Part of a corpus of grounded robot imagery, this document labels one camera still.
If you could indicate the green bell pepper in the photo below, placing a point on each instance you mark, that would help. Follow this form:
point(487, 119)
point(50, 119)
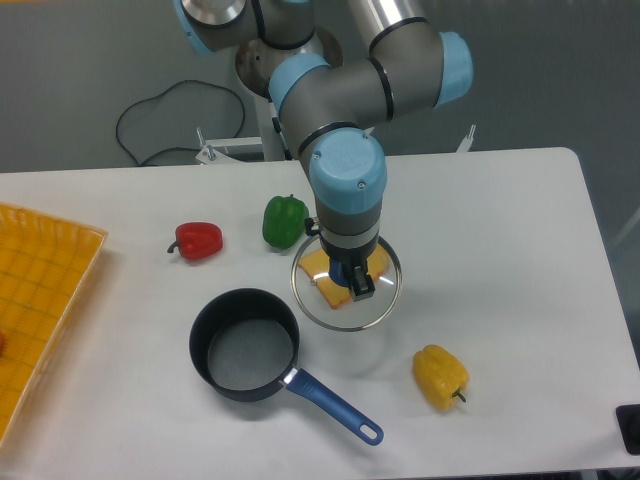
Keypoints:
point(283, 221)

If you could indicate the glass lid blue knob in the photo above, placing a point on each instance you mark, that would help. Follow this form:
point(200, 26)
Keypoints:
point(353, 316)

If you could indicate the yellow bell pepper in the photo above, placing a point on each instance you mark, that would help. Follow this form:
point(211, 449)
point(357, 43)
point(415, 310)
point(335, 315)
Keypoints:
point(440, 376)

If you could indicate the yellow plastic basket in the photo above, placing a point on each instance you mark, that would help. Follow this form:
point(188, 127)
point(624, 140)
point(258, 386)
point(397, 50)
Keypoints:
point(45, 263)

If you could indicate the red bell pepper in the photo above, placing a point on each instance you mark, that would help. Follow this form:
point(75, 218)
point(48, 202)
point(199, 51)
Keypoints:
point(196, 241)

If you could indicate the toy toast slice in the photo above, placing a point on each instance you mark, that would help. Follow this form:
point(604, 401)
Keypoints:
point(316, 266)

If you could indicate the black device at table edge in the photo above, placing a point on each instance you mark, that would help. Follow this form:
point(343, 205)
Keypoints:
point(628, 421)

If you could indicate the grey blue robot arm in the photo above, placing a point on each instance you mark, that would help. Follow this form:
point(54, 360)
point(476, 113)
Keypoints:
point(346, 167)

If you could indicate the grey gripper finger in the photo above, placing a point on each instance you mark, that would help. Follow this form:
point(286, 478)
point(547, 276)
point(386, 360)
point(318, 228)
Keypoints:
point(361, 284)

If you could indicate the black saucepan blue handle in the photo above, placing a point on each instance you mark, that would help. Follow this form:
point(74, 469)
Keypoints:
point(245, 344)

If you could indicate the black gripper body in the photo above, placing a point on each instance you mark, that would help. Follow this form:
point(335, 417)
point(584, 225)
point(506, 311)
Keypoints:
point(350, 257)

